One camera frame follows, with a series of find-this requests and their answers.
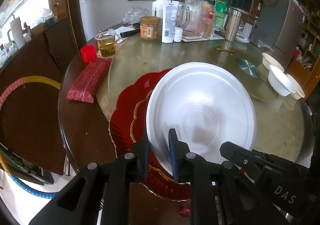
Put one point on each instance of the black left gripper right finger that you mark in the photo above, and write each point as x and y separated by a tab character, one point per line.
190	167

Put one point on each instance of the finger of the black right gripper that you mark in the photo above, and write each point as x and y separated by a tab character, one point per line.
237	154

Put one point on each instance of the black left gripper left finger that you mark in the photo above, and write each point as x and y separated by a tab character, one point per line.
132	167

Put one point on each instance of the white foam bowl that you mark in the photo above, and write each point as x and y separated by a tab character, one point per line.
206	105
280	82

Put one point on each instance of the red scalloped plate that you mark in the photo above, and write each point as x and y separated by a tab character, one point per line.
127	126

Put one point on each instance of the beige paper bowl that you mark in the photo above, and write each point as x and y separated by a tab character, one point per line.
269	60
299	91

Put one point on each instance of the round metal disc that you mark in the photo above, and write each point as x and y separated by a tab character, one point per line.
247	67

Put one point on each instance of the red wrapped packet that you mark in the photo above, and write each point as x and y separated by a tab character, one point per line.
86	85

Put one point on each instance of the dark wooden cabinet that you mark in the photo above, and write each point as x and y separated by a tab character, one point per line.
29	120

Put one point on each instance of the patterned ceramic dish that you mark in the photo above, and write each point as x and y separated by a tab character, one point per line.
242	39

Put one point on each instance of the red plastic cap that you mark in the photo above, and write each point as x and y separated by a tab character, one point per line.
88	53

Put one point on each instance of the plastic cup with tea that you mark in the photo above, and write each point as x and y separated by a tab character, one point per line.
106	43

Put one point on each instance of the grey refrigerator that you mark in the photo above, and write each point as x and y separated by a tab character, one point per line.
280	26

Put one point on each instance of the stainless steel thermos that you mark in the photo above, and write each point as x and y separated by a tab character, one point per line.
233	22

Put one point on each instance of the small white pill bottle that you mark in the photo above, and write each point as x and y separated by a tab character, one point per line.
178	32

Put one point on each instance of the peanut butter jar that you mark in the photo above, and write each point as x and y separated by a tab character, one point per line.
149	27

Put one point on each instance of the clear plastic packaging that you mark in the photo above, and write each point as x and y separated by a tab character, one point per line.
201	13

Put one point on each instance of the green soda bottle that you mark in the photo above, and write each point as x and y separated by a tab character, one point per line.
221	8

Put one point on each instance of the glass mug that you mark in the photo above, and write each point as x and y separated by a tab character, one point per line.
183	17

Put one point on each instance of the white lotion bottle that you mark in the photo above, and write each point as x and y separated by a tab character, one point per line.
170	9

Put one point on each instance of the white bottle red cap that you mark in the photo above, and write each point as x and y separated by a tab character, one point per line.
157	8

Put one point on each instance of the white tumbler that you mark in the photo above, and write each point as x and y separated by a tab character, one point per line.
17	32

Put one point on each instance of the black handle tool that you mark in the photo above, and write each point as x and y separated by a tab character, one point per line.
130	31

